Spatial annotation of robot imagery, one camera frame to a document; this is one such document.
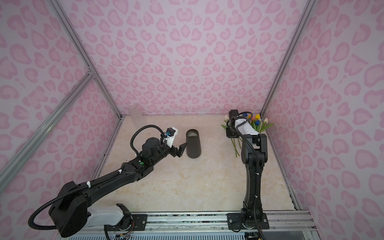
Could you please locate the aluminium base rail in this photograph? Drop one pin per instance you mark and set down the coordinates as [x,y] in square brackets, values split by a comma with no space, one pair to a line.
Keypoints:
[276,225]

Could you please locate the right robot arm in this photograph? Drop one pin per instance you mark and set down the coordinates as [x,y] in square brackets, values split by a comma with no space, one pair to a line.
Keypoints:
[254,155]

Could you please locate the clear plastic cup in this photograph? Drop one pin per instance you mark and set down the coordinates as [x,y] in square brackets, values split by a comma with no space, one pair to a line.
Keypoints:
[136,115]

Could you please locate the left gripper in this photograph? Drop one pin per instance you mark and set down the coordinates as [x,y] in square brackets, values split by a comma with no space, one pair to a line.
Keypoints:
[180,151]

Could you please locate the white tulip far right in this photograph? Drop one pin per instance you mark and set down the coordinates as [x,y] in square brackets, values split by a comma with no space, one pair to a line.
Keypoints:
[265,125]

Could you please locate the dark grey vase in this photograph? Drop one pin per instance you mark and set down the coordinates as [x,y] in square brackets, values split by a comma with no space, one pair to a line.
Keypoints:
[193,144]

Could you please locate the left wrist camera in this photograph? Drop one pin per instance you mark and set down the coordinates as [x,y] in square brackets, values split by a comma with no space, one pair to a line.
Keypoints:
[170,134]

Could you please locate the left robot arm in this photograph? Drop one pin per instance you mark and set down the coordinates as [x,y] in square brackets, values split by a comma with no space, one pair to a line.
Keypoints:
[71,211]

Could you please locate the aluminium frame left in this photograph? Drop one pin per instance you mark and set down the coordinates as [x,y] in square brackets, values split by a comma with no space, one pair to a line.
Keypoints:
[23,155]

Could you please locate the aluminium corner post right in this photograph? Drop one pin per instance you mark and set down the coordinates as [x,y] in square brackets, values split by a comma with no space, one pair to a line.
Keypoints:
[308,11]

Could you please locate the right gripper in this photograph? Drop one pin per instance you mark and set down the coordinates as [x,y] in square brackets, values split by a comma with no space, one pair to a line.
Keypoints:
[229,135]

